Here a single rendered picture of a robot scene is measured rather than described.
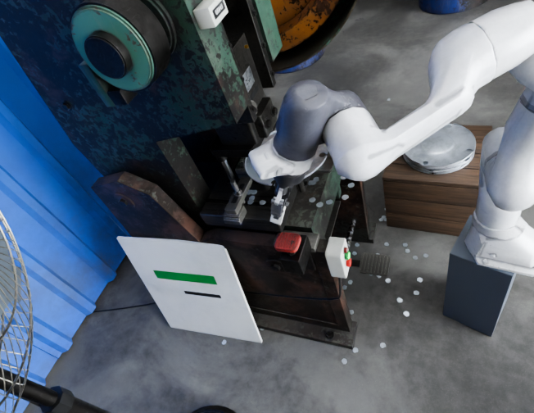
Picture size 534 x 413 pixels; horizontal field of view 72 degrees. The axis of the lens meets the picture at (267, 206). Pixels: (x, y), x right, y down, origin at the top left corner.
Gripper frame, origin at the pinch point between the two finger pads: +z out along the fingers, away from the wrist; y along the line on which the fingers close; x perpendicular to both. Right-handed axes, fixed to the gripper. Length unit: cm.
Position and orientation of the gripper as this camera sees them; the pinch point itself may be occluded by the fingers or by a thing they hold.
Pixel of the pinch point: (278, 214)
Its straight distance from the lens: 94.1
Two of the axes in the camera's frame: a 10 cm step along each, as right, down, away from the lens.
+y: 3.4, -7.5, 5.6
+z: -1.1, 5.6, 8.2
